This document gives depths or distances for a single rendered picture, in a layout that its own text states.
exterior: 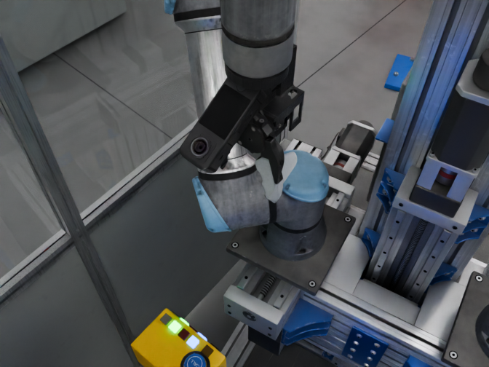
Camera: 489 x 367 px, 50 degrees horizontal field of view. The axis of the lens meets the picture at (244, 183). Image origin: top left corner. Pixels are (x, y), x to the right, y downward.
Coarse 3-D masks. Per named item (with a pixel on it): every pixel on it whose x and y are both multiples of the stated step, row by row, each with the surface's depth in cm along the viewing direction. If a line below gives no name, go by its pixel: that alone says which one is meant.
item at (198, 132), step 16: (224, 96) 58; (240, 96) 58; (256, 96) 57; (208, 112) 59; (224, 112) 58; (240, 112) 57; (256, 112) 59; (208, 128) 58; (224, 128) 58; (240, 128) 58; (192, 144) 58; (208, 144) 57; (224, 144) 57; (192, 160) 58; (208, 160) 58
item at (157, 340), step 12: (168, 312) 103; (156, 324) 102; (168, 324) 102; (180, 324) 102; (144, 336) 100; (156, 336) 100; (168, 336) 100; (132, 348) 100; (144, 348) 99; (156, 348) 99; (168, 348) 99; (180, 348) 99; (192, 348) 99; (144, 360) 100; (156, 360) 98; (168, 360) 98; (180, 360) 98; (216, 360) 98
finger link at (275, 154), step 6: (264, 138) 61; (270, 138) 61; (270, 144) 61; (276, 144) 62; (264, 150) 62; (270, 150) 62; (276, 150) 62; (282, 150) 62; (264, 156) 63; (270, 156) 62; (276, 156) 62; (282, 156) 63; (270, 162) 63; (276, 162) 62; (282, 162) 63; (276, 168) 63; (276, 174) 64; (276, 180) 65
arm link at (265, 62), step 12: (228, 48) 53; (240, 48) 52; (252, 48) 51; (264, 48) 51; (276, 48) 52; (288, 48) 53; (228, 60) 54; (240, 60) 53; (252, 60) 52; (264, 60) 52; (276, 60) 53; (288, 60) 55; (240, 72) 54; (252, 72) 54; (264, 72) 54; (276, 72) 54
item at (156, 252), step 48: (144, 192) 139; (192, 192) 160; (96, 240) 132; (144, 240) 152; (192, 240) 178; (48, 288) 127; (144, 288) 168; (192, 288) 201; (0, 336) 121; (48, 336) 138; (96, 336) 159
